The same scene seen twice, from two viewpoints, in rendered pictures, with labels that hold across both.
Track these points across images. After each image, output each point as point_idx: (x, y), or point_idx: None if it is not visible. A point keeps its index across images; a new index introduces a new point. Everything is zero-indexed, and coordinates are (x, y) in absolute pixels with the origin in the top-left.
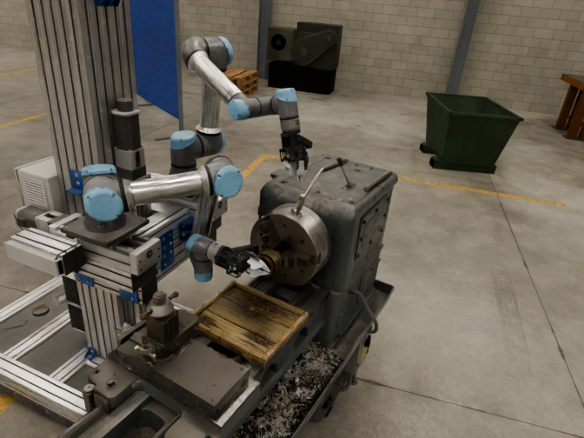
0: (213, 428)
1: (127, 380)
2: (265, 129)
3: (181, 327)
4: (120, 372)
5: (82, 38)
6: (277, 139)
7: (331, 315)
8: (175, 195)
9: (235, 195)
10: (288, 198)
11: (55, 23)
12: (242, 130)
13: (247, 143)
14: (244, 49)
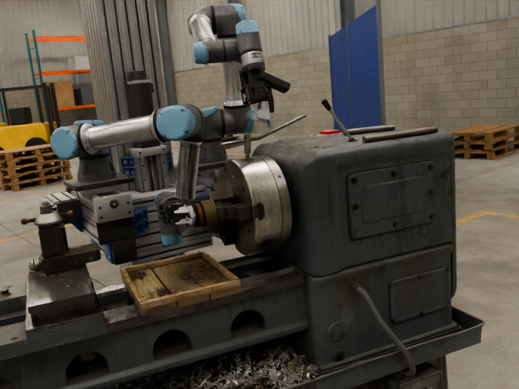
0: (25, 335)
1: (19, 294)
2: (503, 187)
3: (74, 252)
4: (22, 289)
5: (96, 17)
6: (515, 196)
7: (313, 312)
8: (125, 136)
9: (181, 136)
10: (268, 154)
11: (89, 12)
12: (469, 188)
13: (466, 201)
14: (513, 104)
